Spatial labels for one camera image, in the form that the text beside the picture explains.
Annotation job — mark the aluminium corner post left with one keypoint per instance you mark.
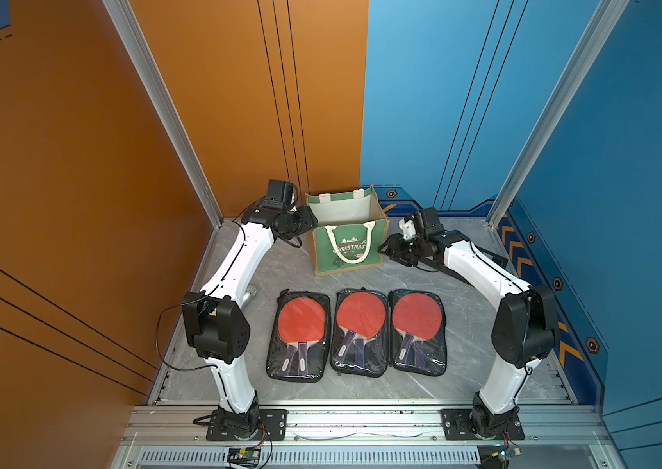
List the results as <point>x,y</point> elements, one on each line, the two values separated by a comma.
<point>128,29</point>

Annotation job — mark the ping pong paddle case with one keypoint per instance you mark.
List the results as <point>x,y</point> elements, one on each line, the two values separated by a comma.
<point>418,323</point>
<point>301,333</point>
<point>360,344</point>

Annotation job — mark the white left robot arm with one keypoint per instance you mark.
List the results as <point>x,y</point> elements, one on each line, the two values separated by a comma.
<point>216,328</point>

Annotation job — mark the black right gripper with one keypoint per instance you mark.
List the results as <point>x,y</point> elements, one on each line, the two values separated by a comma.
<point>394,246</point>

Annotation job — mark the left green circuit board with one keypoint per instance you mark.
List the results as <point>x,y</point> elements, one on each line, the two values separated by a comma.
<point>244,457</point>

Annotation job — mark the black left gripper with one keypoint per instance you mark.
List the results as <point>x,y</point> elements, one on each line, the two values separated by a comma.
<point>308,220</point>

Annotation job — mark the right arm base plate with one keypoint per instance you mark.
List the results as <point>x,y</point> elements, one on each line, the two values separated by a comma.
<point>478,424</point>

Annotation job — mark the aluminium corner post right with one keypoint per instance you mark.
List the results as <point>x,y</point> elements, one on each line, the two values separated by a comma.
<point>595,35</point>

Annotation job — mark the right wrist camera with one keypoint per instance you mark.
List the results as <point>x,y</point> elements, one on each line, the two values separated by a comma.
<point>408,227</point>

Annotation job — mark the green circuit board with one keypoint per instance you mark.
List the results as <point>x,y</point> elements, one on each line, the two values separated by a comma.
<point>244,457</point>
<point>497,458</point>

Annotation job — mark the right green circuit board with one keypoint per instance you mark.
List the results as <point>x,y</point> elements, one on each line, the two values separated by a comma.
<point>497,458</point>

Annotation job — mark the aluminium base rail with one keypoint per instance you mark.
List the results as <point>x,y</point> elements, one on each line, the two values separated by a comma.
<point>396,434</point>

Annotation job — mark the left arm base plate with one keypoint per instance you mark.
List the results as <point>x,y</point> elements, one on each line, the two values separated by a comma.
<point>256,424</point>

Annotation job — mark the aluminium corner post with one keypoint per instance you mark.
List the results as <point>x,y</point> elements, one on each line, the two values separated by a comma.
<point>595,35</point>
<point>128,29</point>

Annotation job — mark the green jute canvas bag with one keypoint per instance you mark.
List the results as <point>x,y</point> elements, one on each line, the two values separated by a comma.
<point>351,227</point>

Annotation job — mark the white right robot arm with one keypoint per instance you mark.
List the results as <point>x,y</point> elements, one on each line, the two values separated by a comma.
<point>526,328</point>

